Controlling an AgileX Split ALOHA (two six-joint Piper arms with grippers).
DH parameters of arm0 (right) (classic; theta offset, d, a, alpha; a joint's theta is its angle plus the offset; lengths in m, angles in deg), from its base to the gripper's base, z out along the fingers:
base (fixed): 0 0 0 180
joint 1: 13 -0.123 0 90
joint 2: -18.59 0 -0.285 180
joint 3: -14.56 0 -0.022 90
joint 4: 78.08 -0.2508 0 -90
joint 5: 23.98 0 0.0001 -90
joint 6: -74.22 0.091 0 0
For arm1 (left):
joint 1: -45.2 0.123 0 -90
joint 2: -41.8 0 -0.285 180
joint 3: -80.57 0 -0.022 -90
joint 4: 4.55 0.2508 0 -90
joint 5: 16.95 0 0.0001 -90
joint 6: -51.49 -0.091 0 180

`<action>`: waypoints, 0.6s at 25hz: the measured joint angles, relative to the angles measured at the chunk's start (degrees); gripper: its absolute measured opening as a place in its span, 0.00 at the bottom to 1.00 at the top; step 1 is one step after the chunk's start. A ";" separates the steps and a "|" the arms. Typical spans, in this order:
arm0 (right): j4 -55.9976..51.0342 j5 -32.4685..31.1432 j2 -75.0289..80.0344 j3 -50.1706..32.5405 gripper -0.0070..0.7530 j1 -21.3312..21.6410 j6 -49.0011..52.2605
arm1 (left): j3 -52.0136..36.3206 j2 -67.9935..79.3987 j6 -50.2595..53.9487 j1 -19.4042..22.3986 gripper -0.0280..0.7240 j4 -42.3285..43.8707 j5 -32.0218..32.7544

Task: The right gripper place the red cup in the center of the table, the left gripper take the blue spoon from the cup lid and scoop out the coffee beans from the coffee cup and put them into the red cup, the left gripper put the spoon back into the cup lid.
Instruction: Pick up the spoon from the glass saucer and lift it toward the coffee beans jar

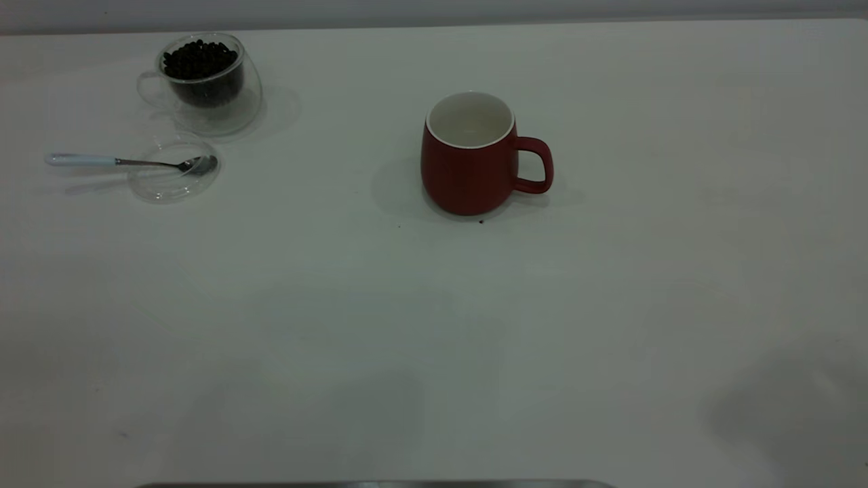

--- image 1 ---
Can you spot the clear round glass lid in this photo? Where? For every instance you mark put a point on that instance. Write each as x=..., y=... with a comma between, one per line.
x=169, y=186

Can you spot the dark coffee beans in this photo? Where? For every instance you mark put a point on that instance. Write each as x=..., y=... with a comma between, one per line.
x=200, y=61

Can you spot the red ceramic mug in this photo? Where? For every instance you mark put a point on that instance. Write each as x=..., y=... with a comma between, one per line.
x=464, y=176

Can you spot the clear double-wall glass cup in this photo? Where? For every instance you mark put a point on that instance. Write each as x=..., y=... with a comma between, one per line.
x=224, y=112

